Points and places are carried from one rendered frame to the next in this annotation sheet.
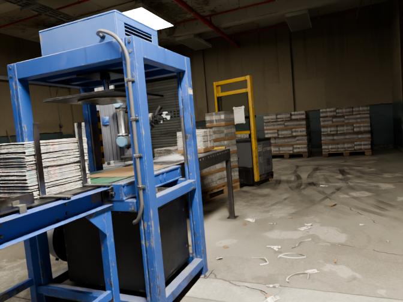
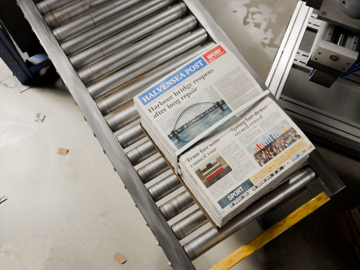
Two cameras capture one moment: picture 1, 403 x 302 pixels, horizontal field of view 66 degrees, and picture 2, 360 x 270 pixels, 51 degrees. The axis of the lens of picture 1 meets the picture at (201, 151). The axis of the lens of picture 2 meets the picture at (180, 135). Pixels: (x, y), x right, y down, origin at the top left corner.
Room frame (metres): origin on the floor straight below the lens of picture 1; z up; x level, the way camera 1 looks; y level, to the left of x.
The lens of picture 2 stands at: (3.49, -0.31, 1.89)
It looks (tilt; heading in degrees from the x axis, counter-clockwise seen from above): 69 degrees down; 123
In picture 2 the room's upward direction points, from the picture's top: 2 degrees clockwise
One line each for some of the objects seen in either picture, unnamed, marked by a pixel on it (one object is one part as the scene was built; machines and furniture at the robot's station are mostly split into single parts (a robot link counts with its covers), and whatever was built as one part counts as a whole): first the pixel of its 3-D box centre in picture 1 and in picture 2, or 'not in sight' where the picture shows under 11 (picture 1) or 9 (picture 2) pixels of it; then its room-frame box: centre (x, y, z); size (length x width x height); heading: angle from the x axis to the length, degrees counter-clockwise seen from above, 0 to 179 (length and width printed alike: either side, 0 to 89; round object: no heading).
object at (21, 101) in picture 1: (32, 186); not in sight; (2.00, 1.11, 0.77); 0.09 x 0.09 x 1.55; 67
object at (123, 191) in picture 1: (116, 180); not in sight; (2.10, 0.59, 0.75); 0.70 x 0.65 x 0.10; 157
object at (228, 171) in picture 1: (229, 188); not in sight; (3.52, -0.29, 0.34); 0.06 x 0.06 x 0.68; 67
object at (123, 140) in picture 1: (122, 121); not in sight; (3.37, 0.83, 1.19); 0.15 x 0.12 x 0.55; 165
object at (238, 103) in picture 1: (235, 112); not in sight; (5.42, -0.64, 1.27); 0.57 x 0.01 x 0.65; 49
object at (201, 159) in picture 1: (206, 160); (85, 104); (2.94, -0.04, 0.74); 1.34 x 0.05 x 0.12; 157
